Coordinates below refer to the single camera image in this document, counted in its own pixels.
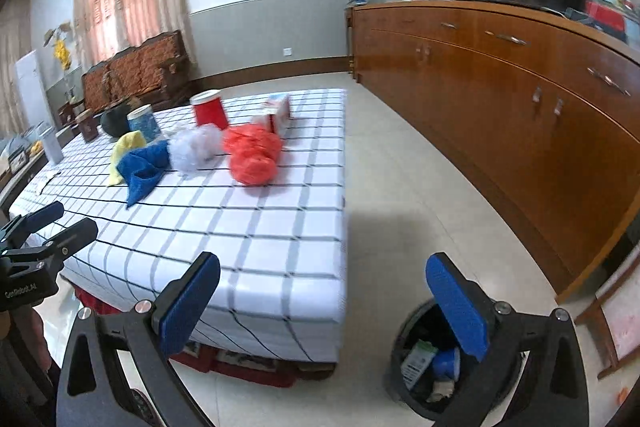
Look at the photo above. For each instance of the carved wooden sofa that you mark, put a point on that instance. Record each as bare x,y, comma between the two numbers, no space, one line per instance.
150,62

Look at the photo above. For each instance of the wooden side table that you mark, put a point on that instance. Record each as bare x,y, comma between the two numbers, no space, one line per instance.
587,314

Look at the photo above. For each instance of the wooden sideboard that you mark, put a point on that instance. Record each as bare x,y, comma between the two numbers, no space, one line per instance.
475,97

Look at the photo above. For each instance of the pink and white box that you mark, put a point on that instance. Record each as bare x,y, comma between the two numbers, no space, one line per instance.
627,322

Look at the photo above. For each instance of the white tall container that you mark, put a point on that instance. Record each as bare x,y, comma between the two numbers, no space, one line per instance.
50,144

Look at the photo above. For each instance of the white standing air conditioner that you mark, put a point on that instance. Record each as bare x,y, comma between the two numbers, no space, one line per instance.
32,87

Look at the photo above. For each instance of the red boxes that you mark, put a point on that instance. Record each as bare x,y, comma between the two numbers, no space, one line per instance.
607,14

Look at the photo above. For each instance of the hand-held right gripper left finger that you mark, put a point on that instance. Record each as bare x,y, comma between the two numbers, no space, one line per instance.
187,312

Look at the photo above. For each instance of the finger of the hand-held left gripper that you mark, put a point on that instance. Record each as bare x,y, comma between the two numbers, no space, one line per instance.
42,214
75,236

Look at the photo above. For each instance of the blue cloth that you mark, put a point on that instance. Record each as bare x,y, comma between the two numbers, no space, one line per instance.
142,172

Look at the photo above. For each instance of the red and white tissue box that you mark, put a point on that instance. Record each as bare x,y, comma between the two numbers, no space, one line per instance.
277,112

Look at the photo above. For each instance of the green and white carton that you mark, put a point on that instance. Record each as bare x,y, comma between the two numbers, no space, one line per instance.
419,364

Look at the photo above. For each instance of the yellow flowers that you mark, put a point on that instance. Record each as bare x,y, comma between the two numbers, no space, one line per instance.
61,49

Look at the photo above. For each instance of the black trash bin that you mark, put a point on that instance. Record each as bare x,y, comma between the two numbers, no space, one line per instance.
422,407

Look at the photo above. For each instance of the plain blue cup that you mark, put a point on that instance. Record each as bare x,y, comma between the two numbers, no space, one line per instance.
446,363

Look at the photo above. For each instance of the blue patterned cup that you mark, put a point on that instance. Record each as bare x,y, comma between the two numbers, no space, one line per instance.
145,124

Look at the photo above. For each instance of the dark brown jar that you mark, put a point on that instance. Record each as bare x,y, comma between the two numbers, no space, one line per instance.
87,127

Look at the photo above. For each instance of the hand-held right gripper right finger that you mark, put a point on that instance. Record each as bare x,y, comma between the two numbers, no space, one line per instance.
457,307

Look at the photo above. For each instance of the red plastic bag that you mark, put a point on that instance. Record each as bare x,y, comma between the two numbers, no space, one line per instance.
250,157

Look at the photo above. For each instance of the white plastic bag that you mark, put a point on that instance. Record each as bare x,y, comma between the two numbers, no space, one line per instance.
192,149

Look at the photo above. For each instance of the yellow cloth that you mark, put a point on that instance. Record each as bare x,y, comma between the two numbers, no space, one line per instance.
125,147

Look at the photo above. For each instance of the black round object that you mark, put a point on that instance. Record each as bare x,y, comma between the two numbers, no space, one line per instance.
114,122

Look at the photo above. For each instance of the table with checked tablecloth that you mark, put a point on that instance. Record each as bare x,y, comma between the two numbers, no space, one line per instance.
225,217

